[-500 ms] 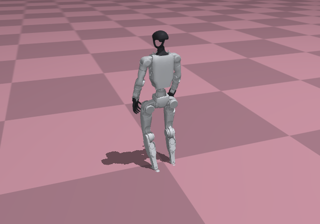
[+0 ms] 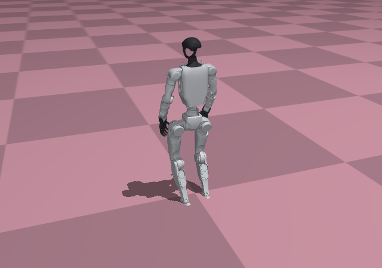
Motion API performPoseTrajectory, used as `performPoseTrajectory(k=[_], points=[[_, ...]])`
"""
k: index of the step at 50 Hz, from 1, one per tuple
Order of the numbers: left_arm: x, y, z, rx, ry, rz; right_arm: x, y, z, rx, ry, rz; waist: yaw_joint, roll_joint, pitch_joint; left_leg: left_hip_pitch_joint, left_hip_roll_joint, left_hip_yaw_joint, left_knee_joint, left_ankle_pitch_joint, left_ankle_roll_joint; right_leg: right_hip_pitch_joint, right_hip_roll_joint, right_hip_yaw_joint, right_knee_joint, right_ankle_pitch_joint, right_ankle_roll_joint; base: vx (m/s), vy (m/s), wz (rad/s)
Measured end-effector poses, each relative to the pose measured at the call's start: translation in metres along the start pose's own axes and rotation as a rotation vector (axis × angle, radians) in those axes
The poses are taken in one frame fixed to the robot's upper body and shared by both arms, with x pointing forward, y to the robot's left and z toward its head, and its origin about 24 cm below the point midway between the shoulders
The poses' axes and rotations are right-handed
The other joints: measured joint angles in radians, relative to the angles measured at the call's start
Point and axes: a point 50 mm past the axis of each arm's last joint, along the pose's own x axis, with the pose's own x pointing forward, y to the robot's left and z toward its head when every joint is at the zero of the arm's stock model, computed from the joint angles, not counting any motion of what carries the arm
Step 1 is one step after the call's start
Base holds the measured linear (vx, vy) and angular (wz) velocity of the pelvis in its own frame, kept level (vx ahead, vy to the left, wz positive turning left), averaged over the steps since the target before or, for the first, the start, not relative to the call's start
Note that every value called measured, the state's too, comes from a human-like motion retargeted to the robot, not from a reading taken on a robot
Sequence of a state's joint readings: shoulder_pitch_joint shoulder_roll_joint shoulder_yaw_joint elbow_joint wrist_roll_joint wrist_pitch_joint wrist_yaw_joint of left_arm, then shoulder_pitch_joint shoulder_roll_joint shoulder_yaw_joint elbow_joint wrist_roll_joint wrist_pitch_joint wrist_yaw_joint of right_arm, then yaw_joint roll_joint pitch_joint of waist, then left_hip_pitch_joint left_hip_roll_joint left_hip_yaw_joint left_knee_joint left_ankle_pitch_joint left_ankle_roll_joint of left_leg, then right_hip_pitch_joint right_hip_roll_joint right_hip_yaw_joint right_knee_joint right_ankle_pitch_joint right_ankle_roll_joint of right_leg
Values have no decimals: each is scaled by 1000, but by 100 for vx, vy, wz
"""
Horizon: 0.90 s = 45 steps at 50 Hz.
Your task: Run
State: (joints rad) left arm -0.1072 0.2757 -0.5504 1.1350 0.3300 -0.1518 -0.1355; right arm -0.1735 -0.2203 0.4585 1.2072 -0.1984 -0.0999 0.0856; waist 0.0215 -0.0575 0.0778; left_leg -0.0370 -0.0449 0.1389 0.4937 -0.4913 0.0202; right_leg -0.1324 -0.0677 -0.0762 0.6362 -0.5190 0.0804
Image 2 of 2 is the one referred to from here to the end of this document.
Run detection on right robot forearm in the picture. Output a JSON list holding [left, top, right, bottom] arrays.
[[203, 93, 217, 112]]

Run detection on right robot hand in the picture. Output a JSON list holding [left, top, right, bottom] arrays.
[[199, 106, 211, 118]]

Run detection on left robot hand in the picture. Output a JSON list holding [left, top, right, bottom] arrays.
[[159, 117, 169, 137]]

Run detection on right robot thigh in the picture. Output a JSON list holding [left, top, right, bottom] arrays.
[[194, 116, 212, 164]]

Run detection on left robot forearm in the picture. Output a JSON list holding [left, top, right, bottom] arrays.
[[158, 94, 170, 122]]

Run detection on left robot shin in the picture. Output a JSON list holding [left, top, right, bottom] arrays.
[[171, 160, 189, 203]]

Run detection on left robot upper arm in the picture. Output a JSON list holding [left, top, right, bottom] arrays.
[[163, 67, 182, 104]]

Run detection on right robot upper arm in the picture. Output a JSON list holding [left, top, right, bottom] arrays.
[[206, 64, 217, 96]]

